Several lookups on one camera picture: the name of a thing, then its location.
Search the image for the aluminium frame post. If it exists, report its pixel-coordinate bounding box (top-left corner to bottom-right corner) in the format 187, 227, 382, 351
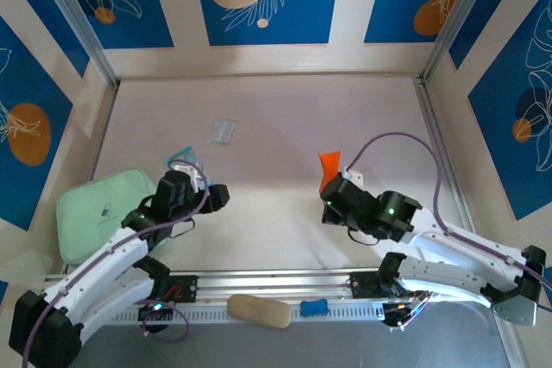
32, 0, 120, 89
420, 0, 501, 84

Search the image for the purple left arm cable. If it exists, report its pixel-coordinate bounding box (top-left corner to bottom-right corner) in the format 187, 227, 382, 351
21, 159, 212, 368

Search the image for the mint green zip pouch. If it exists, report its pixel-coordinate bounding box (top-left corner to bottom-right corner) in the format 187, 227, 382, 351
55, 168, 169, 265

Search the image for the slotted white cable duct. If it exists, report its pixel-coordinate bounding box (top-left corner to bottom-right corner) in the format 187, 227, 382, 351
107, 298, 389, 326

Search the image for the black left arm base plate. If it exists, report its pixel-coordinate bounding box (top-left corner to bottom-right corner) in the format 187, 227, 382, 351
154, 275, 199, 304

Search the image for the aluminium mounting rail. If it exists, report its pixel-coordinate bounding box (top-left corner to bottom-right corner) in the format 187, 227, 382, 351
41, 265, 511, 301

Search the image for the clear plastic packet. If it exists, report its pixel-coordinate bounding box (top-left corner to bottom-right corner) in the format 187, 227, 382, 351
209, 116, 239, 146

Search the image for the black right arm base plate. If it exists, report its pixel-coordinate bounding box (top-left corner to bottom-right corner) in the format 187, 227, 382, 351
344, 271, 405, 300

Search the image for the blue bone-shaped sponge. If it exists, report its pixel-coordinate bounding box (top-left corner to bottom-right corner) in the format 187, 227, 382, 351
299, 298, 330, 318

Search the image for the tan oval sponge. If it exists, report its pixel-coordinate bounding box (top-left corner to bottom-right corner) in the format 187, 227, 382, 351
227, 293, 292, 331

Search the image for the aluminium table side rail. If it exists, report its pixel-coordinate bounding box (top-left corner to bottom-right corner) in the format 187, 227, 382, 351
416, 76, 483, 253

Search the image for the orange paper sheet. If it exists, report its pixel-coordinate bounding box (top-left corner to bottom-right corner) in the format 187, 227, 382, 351
317, 150, 343, 195

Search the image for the blue and white snack packet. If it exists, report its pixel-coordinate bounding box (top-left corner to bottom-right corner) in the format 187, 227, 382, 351
165, 145, 211, 184

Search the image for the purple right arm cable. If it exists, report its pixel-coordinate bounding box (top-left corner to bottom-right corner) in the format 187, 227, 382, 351
342, 131, 552, 331

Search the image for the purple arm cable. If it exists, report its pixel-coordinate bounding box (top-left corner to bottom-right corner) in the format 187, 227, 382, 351
342, 131, 552, 331
21, 159, 212, 368

